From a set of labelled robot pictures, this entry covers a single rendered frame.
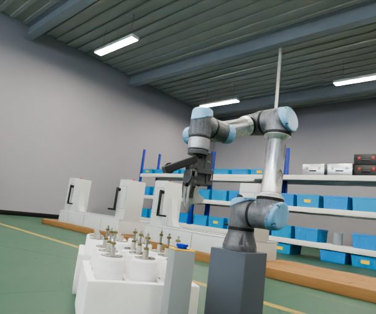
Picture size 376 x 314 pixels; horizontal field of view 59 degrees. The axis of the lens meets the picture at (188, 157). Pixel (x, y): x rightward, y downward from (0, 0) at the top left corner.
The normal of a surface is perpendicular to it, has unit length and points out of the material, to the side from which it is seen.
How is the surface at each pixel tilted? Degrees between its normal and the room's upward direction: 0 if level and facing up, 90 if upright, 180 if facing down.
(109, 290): 90
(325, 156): 90
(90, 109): 90
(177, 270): 90
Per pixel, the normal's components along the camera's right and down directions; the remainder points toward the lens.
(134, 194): 0.74, -0.03
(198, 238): -0.66, -0.21
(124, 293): 0.34, -0.12
